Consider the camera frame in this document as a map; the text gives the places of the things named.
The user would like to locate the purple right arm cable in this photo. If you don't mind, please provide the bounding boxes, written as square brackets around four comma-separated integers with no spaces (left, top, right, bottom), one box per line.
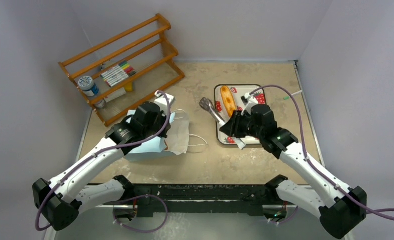
[246,84,394,222]

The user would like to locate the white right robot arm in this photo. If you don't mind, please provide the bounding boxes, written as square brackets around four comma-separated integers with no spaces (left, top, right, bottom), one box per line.
[219,104,367,239]

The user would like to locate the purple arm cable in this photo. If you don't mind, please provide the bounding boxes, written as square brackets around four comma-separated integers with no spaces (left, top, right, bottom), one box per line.
[34,91,172,232]
[246,84,394,222]

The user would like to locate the green cap white marker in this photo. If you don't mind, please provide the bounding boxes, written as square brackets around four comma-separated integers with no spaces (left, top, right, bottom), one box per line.
[283,90,302,100]

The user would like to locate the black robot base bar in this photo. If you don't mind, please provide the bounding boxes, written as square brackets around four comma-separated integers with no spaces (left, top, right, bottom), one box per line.
[113,184,296,225]

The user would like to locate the set of coloured markers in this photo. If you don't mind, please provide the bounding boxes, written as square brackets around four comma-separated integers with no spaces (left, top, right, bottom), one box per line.
[100,60,136,87]

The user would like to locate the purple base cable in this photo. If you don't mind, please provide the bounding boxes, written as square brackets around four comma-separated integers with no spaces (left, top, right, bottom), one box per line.
[112,194,169,234]
[266,195,300,226]

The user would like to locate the orange wooden shelf rack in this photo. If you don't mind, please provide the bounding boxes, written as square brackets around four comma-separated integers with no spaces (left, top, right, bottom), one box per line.
[58,13,185,127]

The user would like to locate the white flat box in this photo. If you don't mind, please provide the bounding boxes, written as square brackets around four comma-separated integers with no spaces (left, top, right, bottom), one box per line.
[104,88,126,103]

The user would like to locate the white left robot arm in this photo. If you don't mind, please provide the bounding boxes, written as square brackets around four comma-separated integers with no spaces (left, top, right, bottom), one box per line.
[32,100,171,232]

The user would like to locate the yellow small bottle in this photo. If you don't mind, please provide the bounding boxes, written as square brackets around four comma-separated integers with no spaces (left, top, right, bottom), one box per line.
[123,82,134,92]

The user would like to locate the metal kitchen tongs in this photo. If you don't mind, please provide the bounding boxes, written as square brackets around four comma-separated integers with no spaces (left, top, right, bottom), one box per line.
[199,97,246,150]

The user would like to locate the blue lid white jar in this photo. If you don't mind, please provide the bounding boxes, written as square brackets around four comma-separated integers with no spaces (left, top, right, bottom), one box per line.
[77,76,99,97]

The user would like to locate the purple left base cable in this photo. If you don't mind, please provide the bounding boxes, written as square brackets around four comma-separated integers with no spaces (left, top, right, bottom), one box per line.
[112,194,169,234]

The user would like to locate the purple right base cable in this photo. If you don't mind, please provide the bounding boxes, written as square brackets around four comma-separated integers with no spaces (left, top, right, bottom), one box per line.
[266,195,300,226]

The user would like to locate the long orange fake bread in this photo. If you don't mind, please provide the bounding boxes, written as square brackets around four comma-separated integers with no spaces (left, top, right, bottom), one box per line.
[220,85,237,117]

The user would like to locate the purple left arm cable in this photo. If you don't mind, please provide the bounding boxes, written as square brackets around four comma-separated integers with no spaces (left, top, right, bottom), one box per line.
[34,91,172,232]

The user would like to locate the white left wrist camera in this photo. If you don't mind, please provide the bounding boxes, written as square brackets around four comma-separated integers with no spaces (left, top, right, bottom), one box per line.
[154,90,175,114]

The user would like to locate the white strawberry enamel tray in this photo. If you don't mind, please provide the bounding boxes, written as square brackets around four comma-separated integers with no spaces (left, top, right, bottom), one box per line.
[214,84,280,151]

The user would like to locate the white blue paper bag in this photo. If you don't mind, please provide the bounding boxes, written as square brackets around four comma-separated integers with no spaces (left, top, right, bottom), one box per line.
[125,109,208,162]

